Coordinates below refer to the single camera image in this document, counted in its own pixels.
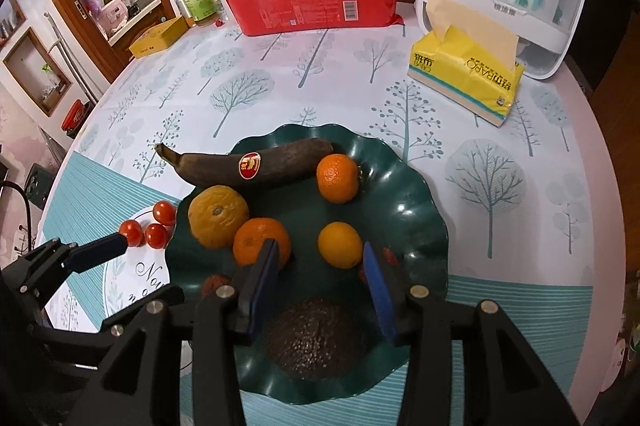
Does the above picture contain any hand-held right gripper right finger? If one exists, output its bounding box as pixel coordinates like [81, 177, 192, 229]
[362, 242, 576, 426]

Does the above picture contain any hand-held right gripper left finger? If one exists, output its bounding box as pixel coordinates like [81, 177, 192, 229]
[65, 238, 279, 426]

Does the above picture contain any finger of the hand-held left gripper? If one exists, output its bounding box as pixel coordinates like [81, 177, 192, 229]
[30, 286, 185, 359]
[0, 233, 129, 322]

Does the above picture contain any red cherry tomato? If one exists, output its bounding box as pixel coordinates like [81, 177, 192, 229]
[152, 201, 177, 227]
[119, 220, 144, 247]
[144, 224, 169, 250]

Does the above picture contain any orange mandarin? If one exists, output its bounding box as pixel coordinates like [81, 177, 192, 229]
[233, 217, 292, 267]
[316, 153, 361, 204]

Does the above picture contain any small yellow orange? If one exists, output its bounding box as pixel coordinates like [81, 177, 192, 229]
[318, 222, 363, 269]

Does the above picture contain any dark avocado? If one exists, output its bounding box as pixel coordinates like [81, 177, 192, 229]
[265, 298, 377, 382]

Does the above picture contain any large wrinkled yellow orange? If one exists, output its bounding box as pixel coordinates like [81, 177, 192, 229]
[188, 187, 250, 250]

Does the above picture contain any dark green scalloped plate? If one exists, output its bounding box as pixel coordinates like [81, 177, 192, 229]
[164, 123, 448, 407]

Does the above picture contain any overripe dark banana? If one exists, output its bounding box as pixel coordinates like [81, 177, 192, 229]
[155, 138, 334, 189]

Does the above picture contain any teal striped placemat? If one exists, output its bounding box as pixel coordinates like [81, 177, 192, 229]
[37, 151, 623, 402]

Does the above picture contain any yellow tin box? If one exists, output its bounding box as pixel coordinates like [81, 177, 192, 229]
[129, 16, 190, 59]

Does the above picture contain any pink kitchen appliance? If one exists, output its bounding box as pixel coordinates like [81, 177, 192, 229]
[97, 0, 129, 41]

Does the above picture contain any yellow tissue pack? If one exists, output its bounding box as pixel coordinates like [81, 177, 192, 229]
[407, 0, 526, 127]

